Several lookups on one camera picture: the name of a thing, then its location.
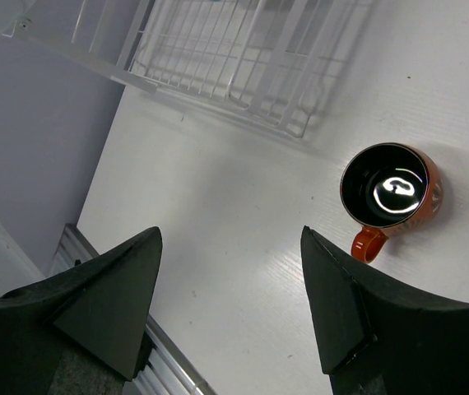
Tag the orange mug black interior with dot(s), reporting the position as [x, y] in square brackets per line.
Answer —
[389, 189]

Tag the white wire dish rack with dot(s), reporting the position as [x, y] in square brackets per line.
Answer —
[275, 64]

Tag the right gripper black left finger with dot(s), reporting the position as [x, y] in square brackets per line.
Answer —
[80, 331]

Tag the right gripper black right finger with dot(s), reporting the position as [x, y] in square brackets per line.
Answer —
[378, 335]

